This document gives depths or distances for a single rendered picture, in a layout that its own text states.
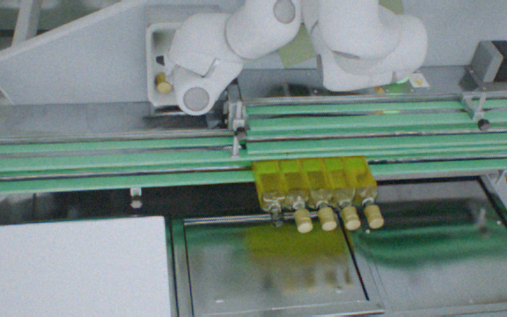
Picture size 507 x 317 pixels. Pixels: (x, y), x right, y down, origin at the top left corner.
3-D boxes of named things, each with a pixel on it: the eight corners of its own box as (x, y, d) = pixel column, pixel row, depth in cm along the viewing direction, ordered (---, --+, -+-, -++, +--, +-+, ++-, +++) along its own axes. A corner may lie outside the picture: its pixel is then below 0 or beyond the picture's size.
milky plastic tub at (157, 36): (146, 84, 155) (148, 106, 149) (143, 4, 140) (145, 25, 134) (215, 83, 158) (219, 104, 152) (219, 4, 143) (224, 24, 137)
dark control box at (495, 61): (468, 64, 168) (481, 82, 162) (479, 39, 163) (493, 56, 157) (496, 63, 170) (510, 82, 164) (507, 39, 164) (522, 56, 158)
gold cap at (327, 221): (316, 217, 145) (320, 232, 141) (319, 207, 142) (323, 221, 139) (330, 217, 145) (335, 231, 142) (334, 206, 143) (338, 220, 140)
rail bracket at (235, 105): (224, 136, 154) (231, 171, 145) (229, 82, 142) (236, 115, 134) (236, 136, 154) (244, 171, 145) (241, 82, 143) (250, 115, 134)
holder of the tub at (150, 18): (148, 99, 159) (149, 119, 153) (144, 4, 140) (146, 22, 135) (213, 99, 162) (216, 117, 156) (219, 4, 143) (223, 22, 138)
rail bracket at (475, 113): (454, 99, 159) (475, 132, 149) (463, 75, 154) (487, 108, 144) (468, 98, 159) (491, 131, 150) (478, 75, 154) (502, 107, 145)
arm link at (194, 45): (279, 21, 102) (231, 52, 121) (209, -13, 97) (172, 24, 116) (265, 68, 100) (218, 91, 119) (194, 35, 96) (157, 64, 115)
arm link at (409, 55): (337, 9, 98) (436, -5, 99) (317, 51, 122) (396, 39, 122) (348, 67, 97) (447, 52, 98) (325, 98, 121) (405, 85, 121)
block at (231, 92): (221, 114, 158) (224, 131, 153) (224, 84, 151) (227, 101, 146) (235, 113, 158) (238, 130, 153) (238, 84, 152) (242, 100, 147)
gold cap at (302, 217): (292, 219, 144) (297, 233, 140) (295, 209, 141) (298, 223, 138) (307, 218, 144) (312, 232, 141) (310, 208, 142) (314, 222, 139)
